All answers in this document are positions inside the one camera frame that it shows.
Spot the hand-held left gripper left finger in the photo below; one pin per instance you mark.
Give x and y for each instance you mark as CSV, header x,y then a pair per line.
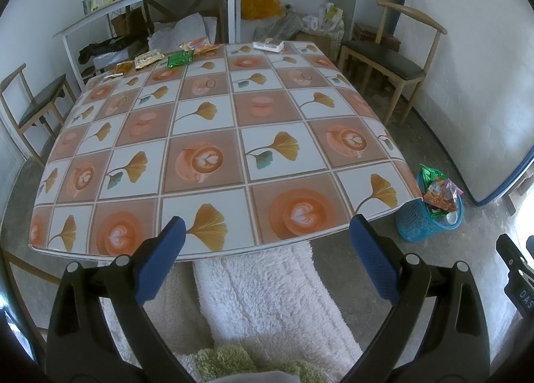
x,y
162,258

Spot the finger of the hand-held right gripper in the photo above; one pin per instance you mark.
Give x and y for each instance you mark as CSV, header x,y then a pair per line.
x,y
512,253

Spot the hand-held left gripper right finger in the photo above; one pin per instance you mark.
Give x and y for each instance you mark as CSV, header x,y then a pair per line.
x,y
373,260

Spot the blue plastic basket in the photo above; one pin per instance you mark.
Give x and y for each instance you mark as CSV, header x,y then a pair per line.
x,y
413,224

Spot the pink white plastic packet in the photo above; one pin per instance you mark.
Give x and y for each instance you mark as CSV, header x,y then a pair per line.
x,y
454,188

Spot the orange clear snack packet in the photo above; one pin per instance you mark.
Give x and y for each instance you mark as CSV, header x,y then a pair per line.
x,y
440,197

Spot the green snack packet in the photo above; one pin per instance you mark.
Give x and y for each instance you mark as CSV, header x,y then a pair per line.
x,y
429,174

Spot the white fluffy rug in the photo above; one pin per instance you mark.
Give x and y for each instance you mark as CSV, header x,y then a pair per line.
x,y
271,303

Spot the green fluffy cloth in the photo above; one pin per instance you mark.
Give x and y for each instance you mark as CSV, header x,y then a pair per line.
x,y
233,360

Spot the patterned tablecloth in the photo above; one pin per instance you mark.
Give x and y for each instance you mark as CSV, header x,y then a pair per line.
x,y
267,116

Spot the white board with blue edge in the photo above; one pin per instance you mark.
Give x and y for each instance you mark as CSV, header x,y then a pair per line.
x,y
467,74

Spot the wooden chair with dark seat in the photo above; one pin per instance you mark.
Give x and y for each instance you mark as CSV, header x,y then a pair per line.
x,y
41,101
384,60

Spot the small green foil packet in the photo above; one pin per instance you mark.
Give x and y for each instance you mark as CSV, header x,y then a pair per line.
x,y
180,59

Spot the orange white yellow packet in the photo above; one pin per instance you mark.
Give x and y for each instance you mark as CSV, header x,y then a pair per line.
x,y
199,45

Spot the black cloth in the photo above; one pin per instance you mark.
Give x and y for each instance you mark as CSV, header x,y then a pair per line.
x,y
104,49

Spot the brown wooden stool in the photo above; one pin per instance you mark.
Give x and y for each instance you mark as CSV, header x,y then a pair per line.
x,y
375,34

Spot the white sack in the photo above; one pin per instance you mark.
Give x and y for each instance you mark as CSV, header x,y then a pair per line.
x,y
183,32

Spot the white flat pack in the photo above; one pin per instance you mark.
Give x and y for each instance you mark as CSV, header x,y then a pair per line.
x,y
269,44

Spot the brown cardboard box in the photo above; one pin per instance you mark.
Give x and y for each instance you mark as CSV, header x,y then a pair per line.
x,y
127,20

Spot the white plastic bag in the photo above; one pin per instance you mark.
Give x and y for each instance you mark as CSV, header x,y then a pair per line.
x,y
325,18

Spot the grey clear plastic bag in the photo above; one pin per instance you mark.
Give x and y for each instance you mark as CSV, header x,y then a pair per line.
x,y
277,28

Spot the yellow plastic bag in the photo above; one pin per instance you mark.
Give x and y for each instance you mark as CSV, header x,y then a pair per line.
x,y
260,5

